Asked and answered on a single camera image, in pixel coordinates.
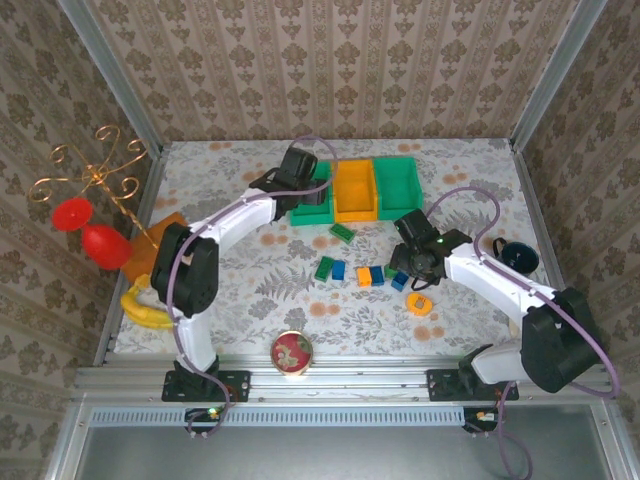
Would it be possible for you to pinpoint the round orange plastic piece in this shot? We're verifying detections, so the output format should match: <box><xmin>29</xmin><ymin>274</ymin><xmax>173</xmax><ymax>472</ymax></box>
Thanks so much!
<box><xmin>405</xmin><ymin>292</ymin><xmax>433</xmax><ymax>318</ymax></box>

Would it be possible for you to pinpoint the long green lego brick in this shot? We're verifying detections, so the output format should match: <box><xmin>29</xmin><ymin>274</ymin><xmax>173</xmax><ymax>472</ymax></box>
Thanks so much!
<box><xmin>328</xmin><ymin>222</ymin><xmax>356</xmax><ymax>245</ymax></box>

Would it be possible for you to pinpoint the green plastic bin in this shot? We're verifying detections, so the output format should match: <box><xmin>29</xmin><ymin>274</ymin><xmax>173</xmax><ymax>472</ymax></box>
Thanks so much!
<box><xmin>289</xmin><ymin>160</ymin><xmax>335</xmax><ymax>228</ymax></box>
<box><xmin>373</xmin><ymin>156</ymin><xmax>425</xmax><ymax>221</ymax></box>

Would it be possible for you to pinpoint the orange plastic bin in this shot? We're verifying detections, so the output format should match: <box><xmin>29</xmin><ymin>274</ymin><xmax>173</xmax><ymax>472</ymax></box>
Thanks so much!
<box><xmin>332</xmin><ymin>158</ymin><xmax>380</xmax><ymax>224</ymax></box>

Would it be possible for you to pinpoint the dark blue mug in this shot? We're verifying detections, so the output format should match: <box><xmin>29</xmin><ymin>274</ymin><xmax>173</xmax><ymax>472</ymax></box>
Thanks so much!
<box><xmin>492</xmin><ymin>237</ymin><xmax>540</xmax><ymax>275</ymax></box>

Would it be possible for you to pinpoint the round red gold dish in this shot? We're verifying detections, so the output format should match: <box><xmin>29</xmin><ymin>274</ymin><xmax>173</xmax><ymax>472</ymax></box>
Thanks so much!
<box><xmin>269</xmin><ymin>329</ymin><xmax>316</xmax><ymax>377</ymax></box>

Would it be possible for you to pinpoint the black controller board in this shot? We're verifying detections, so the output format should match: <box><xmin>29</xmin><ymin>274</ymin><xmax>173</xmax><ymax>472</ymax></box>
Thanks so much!
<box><xmin>184</xmin><ymin>407</ymin><xmax>229</xmax><ymax>434</ymax></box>
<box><xmin>462</xmin><ymin>407</ymin><xmax>501</xmax><ymax>434</ymax></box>

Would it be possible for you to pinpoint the orange wooden board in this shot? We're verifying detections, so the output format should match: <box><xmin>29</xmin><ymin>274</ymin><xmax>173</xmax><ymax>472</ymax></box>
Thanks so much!
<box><xmin>119</xmin><ymin>212</ymin><xmax>189</xmax><ymax>284</ymax></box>

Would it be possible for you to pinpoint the yellow banana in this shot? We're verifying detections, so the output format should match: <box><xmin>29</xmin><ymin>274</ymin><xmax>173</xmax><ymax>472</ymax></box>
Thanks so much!
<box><xmin>119</xmin><ymin>273</ymin><xmax>176</xmax><ymax>330</ymax></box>

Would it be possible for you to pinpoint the red plastic goblet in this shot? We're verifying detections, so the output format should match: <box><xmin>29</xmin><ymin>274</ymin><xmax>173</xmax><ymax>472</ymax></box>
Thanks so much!
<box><xmin>49</xmin><ymin>197</ymin><xmax>134</xmax><ymax>272</ymax></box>

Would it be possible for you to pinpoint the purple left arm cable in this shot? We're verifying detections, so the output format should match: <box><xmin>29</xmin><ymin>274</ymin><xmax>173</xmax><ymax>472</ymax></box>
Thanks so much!
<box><xmin>167</xmin><ymin>134</ymin><xmax>337</xmax><ymax>441</ymax></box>

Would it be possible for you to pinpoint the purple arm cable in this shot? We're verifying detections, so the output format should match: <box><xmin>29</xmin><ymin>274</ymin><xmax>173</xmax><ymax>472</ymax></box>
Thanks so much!
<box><xmin>167</xmin><ymin>134</ymin><xmax>337</xmax><ymax>441</ymax></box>
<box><xmin>429</xmin><ymin>187</ymin><xmax>617</xmax><ymax>476</ymax></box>

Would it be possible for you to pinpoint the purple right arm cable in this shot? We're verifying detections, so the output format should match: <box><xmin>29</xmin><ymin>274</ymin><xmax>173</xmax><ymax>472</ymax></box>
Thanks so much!
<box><xmin>429</xmin><ymin>187</ymin><xmax>617</xmax><ymax>476</ymax></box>

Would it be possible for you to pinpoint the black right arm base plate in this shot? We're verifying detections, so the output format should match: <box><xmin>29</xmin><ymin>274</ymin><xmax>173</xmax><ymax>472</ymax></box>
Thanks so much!
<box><xmin>425</xmin><ymin>367</ymin><xmax>520</xmax><ymax>403</ymax></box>

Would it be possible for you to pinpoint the aluminium side rail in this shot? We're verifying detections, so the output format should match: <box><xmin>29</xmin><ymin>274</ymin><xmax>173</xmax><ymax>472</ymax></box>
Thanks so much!
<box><xmin>509</xmin><ymin>139</ymin><xmax>591</xmax><ymax>364</ymax></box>

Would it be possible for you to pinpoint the aluminium front rail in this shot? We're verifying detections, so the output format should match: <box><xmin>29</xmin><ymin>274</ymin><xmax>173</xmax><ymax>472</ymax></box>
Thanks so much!
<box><xmin>72</xmin><ymin>352</ymin><xmax>616</xmax><ymax>404</ymax></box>

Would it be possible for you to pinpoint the grey slotted cable duct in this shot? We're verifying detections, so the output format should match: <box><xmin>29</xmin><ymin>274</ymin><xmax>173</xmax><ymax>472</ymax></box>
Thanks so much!
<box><xmin>89</xmin><ymin>405</ymin><xmax>466</xmax><ymax>426</ymax></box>

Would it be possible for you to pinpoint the gold wire stand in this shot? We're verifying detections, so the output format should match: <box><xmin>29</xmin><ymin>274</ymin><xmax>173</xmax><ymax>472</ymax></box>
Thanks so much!
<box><xmin>28</xmin><ymin>124</ymin><xmax>161</xmax><ymax>251</ymax></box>

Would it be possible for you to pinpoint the aluminium frame post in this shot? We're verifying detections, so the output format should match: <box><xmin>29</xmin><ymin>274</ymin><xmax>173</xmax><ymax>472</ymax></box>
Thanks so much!
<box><xmin>57</xmin><ymin>0</ymin><xmax>166</xmax><ymax>156</ymax></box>
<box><xmin>509</xmin><ymin>0</ymin><xmax>606</xmax><ymax>151</ymax></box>

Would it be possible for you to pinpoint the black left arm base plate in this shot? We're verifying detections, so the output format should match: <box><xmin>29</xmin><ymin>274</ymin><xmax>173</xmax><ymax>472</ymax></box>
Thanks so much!
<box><xmin>160</xmin><ymin>368</ymin><xmax>251</xmax><ymax>404</ymax></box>

